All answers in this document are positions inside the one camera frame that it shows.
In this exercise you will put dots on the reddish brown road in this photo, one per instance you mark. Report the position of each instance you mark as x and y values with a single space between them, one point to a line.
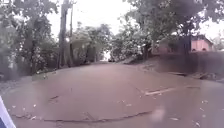
100 93

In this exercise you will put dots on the fallen branch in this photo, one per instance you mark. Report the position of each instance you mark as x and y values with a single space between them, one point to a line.
160 91

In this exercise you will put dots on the tall pole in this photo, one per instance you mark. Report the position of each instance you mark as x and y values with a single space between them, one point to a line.
63 33

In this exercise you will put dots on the row of trees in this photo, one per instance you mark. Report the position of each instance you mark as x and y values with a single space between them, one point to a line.
30 36

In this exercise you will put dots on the pink building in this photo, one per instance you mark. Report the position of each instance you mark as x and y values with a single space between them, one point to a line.
200 44

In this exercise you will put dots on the dark wall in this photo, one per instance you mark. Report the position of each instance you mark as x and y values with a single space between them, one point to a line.
200 63

